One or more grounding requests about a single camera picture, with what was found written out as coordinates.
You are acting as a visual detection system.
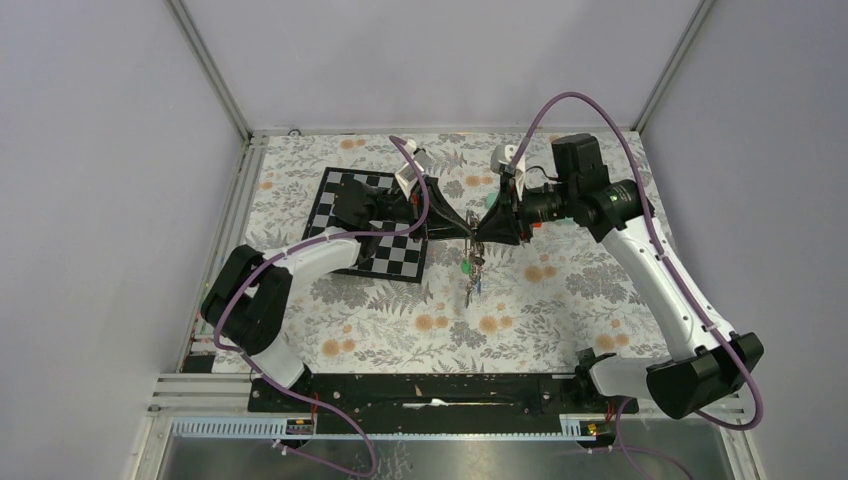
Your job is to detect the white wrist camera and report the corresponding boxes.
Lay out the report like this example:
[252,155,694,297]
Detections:
[394,139,429,200]
[490,144,527,200]

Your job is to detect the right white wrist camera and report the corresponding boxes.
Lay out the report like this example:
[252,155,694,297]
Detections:
[490,144,527,200]

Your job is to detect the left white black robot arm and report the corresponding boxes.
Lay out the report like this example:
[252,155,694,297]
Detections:
[200,177,473,411]

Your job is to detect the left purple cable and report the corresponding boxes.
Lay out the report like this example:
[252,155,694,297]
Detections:
[213,135,432,480]

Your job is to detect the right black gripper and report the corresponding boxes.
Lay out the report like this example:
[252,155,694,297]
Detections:
[474,175,577,247]

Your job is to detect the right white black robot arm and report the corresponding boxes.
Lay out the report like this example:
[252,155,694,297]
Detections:
[474,133,764,419]

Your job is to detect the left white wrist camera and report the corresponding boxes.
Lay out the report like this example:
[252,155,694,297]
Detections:
[394,139,429,200]

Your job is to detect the mint green flashlight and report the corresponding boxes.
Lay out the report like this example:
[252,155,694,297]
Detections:
[484,192,499,209]

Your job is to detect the floral patterned table mat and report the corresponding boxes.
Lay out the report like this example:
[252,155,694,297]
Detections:
[242,133,667,373]

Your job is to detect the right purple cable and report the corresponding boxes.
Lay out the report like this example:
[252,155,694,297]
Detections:
[510,91,766,480]

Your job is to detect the black white chessboard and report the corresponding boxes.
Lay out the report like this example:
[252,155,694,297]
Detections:
[302,167,428,284]

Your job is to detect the purple cable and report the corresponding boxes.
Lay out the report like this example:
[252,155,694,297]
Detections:
[510,91,766,480]
[213,135,432,480]

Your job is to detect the keyring with coloured key tags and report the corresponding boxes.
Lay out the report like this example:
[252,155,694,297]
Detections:
[461,210,485,308]

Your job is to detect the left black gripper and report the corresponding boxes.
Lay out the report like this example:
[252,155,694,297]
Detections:
[370,175,474,244]

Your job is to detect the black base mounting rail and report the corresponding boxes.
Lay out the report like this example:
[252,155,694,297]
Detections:
[247,373,622,436]

